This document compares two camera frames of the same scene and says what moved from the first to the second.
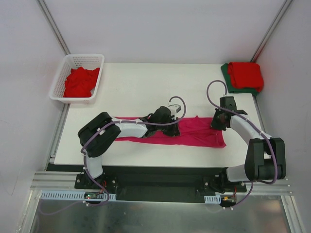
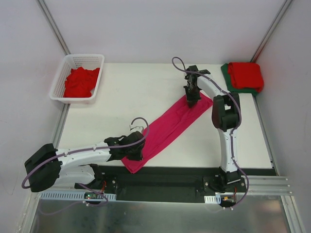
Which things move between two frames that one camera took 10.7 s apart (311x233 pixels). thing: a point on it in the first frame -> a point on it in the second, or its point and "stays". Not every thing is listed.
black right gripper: [216, 122] -> [192, 96]
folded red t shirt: [246, 75] stays
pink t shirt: [195, 131] -> [159, 133]
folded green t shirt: [231, 87] stays
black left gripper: [172, 128] -> [137, 150]
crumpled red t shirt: [80, 82] stays
